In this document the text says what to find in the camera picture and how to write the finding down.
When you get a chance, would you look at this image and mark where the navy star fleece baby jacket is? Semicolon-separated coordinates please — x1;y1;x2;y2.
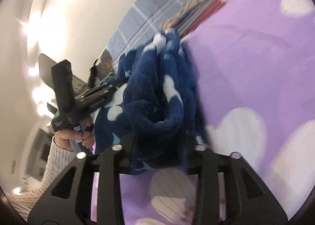
94;29;205;173

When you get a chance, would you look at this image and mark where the white knit sweater forearm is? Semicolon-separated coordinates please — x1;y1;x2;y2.
7;136;77;220

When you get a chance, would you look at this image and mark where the folded floral clothes stack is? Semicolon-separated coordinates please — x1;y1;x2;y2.
160;0;226;38

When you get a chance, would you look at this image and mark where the person left hand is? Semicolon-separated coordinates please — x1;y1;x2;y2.
54;129;95;151

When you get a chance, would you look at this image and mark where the black garment on headboard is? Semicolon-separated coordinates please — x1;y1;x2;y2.
88;59;100;89

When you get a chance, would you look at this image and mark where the purple floral bed sheet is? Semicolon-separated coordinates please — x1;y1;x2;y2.
91;0;315;225

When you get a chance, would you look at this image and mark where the blue plaid pillow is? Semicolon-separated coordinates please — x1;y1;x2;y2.
106;0;190;62

